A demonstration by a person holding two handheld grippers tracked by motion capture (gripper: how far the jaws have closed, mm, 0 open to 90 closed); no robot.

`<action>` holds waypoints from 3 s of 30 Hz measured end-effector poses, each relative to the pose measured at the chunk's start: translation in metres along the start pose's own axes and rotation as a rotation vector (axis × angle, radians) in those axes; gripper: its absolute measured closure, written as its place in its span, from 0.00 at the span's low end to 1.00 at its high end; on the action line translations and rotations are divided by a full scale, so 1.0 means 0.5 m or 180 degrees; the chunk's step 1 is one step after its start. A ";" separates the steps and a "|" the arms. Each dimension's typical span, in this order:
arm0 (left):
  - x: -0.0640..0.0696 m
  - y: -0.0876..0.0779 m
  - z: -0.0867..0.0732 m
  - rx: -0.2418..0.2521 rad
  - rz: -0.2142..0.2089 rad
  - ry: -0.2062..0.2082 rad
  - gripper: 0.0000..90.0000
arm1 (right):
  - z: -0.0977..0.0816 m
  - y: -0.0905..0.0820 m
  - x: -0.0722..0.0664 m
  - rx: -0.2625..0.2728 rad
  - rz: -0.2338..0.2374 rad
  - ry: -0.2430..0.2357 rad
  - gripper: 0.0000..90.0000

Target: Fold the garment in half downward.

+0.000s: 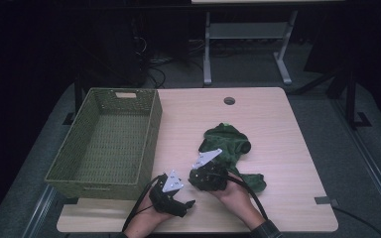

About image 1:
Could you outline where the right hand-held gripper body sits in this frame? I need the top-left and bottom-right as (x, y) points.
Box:
(188, 148), (230, 192)

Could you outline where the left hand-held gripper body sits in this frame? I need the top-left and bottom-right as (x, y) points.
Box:
(148, 170), (189, 218)

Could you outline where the green cloth garment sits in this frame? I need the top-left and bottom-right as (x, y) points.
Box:
(197, 122), (268, 193)

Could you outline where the green woven basket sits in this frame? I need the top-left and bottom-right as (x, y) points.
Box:
(44, 86), (164, 201)

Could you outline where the person's left hand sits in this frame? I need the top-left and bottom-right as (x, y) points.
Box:
(123, 187), (180, 238)

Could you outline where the person's right hand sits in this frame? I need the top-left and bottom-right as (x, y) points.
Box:
(210, 178), (266, 230)

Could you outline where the grey tape strip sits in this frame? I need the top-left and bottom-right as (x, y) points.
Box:
(314, 195), (339, 207)

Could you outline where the black metal stand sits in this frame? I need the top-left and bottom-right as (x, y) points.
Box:
(291, 62), (373, 131)
(62, 70), (84, 126)

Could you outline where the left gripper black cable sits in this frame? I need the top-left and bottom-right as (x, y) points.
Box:
(121, 175), (164, 233)

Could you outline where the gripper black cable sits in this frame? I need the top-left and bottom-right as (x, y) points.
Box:
(121, 175), (164, 233)
(223, 173), (270, 221)

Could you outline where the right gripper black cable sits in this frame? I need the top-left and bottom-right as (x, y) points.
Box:
(223, 173), (270, 221)

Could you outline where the bundle of floor cables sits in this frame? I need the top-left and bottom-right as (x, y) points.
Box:
(130, 18), (209, 89)

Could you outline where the aluminium floor rail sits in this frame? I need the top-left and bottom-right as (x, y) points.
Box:
(329, 97), (381, 230)
(20, 183), (60, 238)

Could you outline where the white metal desk frame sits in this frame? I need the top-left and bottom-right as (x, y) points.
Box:
(190, 0), (345, 87)

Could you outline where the black floor cable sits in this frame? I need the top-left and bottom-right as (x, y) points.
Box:
(330, 205), (381, 238)

